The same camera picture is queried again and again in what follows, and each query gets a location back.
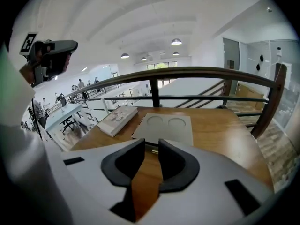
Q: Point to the white wall camera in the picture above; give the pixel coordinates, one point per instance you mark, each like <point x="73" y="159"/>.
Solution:
<point x="279" y="51"/>

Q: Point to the black hanging cap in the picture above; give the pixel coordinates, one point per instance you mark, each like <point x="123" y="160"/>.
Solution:
<point x="257" y="66"/>
<point x="261" y="58"/>

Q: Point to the person's left forearm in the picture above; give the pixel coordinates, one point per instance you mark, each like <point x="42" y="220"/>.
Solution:
<point x="25" y="72"/>

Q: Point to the white glass-top table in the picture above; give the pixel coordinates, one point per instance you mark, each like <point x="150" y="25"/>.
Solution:
<point x="63" y="114"/>

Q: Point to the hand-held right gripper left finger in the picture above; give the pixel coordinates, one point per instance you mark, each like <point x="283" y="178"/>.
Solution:
<point x="93" y="172"/>

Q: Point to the low wooden cabinet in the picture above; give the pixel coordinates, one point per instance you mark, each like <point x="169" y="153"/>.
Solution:
<point x="250" y="96"/>

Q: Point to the large window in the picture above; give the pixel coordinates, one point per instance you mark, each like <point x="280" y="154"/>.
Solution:
<point x="161" y="65"/>

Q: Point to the glass partition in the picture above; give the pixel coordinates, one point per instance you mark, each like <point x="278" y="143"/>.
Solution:
<point x="264" y="83"/>

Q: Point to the brown wooden railing post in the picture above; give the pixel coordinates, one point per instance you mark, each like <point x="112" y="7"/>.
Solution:
<point x="269" y="107"/>

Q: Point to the person's left hand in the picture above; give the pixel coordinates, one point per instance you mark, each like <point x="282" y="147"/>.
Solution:
<point x="57" y="63"/>

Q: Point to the black office chair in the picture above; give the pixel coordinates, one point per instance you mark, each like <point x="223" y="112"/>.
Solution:
<point x="68" y="124"/>

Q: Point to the wooden table with hairpin legs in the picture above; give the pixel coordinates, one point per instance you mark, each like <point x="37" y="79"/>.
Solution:
<point x="222" y="137"/>

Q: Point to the grey metal box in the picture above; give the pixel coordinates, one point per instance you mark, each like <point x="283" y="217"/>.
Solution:
<point x="164" y="132"/>

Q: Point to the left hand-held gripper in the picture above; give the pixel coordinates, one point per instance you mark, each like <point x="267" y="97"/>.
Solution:
<point x="28" y="44"/>

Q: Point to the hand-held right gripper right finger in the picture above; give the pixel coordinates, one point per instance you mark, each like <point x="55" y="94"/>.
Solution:
<point x="211" y="177"/>

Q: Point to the white book with photo cover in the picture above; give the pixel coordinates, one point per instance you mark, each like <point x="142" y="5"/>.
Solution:
<point x="117" y="118"/>

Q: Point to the grey-green door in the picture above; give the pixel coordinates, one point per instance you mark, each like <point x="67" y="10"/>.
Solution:
<point x="230" y="53"/>

